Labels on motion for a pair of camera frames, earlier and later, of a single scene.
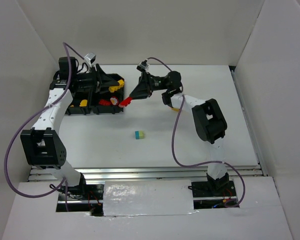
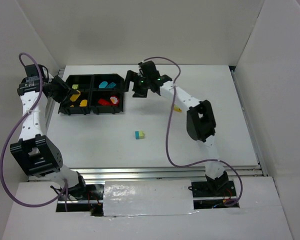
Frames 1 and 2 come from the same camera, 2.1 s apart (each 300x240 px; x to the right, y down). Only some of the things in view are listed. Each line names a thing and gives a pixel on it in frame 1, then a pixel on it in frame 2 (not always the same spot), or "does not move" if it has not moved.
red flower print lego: [113, 100] does not move
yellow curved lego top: [112, 89] -> [74, 97]
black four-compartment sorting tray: [87, 101] does not move
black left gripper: [98, 80] -> [61, 89]
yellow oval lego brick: [83, 103] does not move
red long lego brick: [104, 102] does not move
